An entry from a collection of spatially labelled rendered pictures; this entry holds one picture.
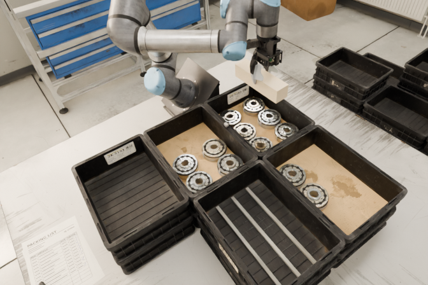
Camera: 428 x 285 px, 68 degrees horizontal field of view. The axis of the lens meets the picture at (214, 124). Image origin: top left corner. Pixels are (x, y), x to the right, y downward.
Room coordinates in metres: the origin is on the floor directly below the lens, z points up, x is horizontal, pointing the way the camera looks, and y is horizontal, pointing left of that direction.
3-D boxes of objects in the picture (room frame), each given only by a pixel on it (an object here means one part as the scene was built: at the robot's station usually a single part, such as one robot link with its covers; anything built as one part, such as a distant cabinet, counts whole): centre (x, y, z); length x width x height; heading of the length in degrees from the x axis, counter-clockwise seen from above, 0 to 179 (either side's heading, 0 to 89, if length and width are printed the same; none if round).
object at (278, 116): (1.03, -0.25, 0.86); 0.10 x 0.10 x 0.01
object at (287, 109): (0.99, -0.19, 0.87); 0.40 x 0.30 x 0.11; 30
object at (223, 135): (0.84, 0.07, 0.87); 0.40 x 0.30 x 0.11; 30
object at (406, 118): (1.39, -1.18, 0.31); 0.40 x 0.30 x 0.34; 34
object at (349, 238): (0.65, -0.39, 0.92); 0.40 x 0.30 x 0.02; 30
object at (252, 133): (0.96, -0.13, 0.86); 0.10 x 0.10 x 0.01
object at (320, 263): (0.50, -0.13, 0.92); 0.40 x 0.30 x 0.02; 30
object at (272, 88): (1.02, -0.20, 1.08); 0.24 x 0.06 x 0.06; 34
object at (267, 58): (1.00, -0.22, 1.23); 0.09 x 0.08 x 0.12; 34
